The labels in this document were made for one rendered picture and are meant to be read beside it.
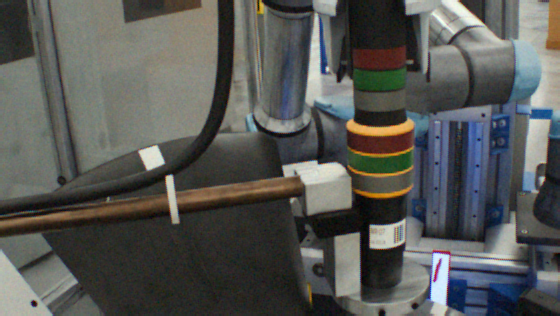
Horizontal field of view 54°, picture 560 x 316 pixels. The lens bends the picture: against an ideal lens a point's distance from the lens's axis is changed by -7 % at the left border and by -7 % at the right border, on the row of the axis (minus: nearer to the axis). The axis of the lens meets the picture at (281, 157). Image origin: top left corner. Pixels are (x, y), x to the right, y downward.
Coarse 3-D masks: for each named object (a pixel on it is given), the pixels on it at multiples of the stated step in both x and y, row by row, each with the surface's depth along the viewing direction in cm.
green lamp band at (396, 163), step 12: (348, 156) 37; (360, 156) 36; (372, 156) 36; (384, 156) 35; (396, 156) 35; (408, 156) 36; (360, 168) 36; (372, 168) 36; (384, 168) 36; (396, 168) 36
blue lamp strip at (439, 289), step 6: (438, 258) 76; (444, 258) 76; (444, 264) 76; (444, 270) 77; (432, 276) 78; (444, 276) 77; (438, 282) 78; (444, 282) 77; (432, 288) 78; (438, 288) 78; (444, 288) 78; (432, 294) 79; (438, 294) 78; (444, 294) 78; (432, 300) 79; (438, 300) 78; (444, 300) 78
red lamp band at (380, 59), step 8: (352, 48) 35; (400, 48) 34; (352, 56) 35; (360, 56) 34; (368, 56) 34; (376, 56) 34; (384, 56) 34; (392, 56) 34; (400, 56) 34; (352, 64) 35; (360, 64) 35; (368, 64) 34; (376, 64) 34; (384, 64) 34; (392, 64) 34; (400, 64) 34
